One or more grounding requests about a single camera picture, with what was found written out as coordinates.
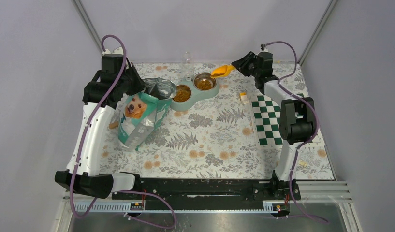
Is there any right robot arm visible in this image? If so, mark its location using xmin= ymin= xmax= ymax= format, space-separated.
xmin=231 ymin=51 xmax=318 ymax=199

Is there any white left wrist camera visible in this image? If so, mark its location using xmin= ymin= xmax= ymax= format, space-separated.
xmin=102 ymin=47 xmax=123 ymax=55

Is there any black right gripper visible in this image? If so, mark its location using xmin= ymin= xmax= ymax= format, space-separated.
xmin=231 ymin=51 xmax=260 ymax=78

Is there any clear water bottle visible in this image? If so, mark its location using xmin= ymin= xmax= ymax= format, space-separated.
xmin=181 ymin=52 xmax=194 ymax=81

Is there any white yellow toy block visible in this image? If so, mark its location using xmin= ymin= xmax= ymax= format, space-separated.
xmin=239 ymin=92 xmax=250 ymax=104

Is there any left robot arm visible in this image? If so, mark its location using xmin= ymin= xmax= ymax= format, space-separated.
xmin=55 ymin=54 xmax=145 ymax=199

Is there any green white checkerboard mat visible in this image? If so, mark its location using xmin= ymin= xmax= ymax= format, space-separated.
xmin=249 ymin=93 xmax=320 ymax=146

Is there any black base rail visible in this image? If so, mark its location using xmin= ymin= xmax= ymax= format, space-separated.
xmin=112 ymin=178 xmax=301 ymax=211

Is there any mint green double bowl stand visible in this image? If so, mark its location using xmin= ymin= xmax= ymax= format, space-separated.
xmin=171 ymin=72 xmax=220 ymax=112

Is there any orange plastic scoop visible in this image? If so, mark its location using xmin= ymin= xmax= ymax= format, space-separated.
xmin=210 ymin=64 xmax=235 ymax=79

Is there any steel bowl with kibble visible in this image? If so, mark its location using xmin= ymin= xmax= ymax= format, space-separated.
xmin=193 ymin=72 xmax=216 ymax=91

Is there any green pet food bag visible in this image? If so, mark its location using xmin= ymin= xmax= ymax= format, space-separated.
xmin=110 ymin=77 xmax=176 ymax=151

